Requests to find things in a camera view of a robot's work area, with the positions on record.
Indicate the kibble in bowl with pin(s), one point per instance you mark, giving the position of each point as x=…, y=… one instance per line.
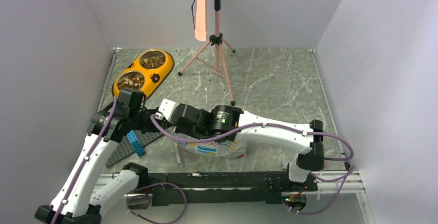
x=134, y=80
x=152, y=60

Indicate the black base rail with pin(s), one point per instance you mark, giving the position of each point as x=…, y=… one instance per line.
x=164, y=189

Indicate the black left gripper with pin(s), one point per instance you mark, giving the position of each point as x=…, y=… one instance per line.
x=154, y=128

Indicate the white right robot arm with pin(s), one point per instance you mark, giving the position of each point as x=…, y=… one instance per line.
x=225, y=132

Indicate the pink tripod stand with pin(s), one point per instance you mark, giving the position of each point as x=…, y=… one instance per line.
x=216, y=40

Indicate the grey building baseplate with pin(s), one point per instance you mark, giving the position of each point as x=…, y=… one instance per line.
x=125, y=149

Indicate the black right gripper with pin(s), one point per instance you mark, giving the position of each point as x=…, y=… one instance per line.
x=178, y=129

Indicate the kibble in near bowl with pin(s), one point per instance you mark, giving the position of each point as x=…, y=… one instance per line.
x=134, y=80

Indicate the yellow double pet bowl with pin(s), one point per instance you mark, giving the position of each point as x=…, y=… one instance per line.
x=153, y=78

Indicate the kibble in far bowl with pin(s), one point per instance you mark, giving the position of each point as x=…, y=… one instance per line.
x=152, y=60

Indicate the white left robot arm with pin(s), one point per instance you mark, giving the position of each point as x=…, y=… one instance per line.
x=76, y=202

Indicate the blue building brick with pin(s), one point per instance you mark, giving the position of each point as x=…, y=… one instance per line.
x=135, y=143

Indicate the pink light panel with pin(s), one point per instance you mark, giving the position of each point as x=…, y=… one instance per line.
x=199, y=16

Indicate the pet food bag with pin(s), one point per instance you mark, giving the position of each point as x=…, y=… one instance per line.
x=228, y=149

